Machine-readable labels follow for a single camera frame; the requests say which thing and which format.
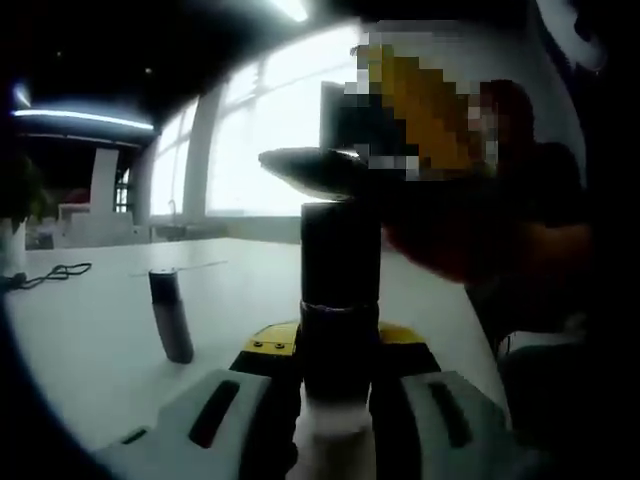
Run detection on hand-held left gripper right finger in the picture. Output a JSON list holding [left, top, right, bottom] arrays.
[[372, 322, 509, 480]]

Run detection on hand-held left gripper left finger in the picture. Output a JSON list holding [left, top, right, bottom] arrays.
[[158, 322, 304, 480]]

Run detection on black cylinder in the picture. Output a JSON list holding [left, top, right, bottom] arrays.
[[299, 201, 383, 307]]

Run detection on frosted black-capped cosmetic bottle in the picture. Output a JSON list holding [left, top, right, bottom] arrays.
[[148, 268, 195, 365]]

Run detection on window with white blinds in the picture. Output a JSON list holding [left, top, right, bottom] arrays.
[[148, 24, 362, 220]]

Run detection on metal sink with faucet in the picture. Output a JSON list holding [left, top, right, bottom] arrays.
[[148, 199, 227, 242]]

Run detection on white table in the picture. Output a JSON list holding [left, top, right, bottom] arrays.
[[0, 237, 501, 451]]

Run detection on white square pillar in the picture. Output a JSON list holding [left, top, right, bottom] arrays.
[[89, 148, 120, 216]]

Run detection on white low cabinet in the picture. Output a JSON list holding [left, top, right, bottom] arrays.
[[56, 202, 150, 250]]

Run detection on person's dark clothed torso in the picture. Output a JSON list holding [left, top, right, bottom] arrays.
[[464, 79, 640, 451]]

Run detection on potted green plant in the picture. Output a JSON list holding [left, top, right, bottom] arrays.
[[0, 149, 54, 271]]

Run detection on black wall monitor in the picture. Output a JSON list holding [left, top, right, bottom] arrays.
[[319, 79, 361, 151]]

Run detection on black cable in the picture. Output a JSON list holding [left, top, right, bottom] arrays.
[[0, 262, 93, 292]]

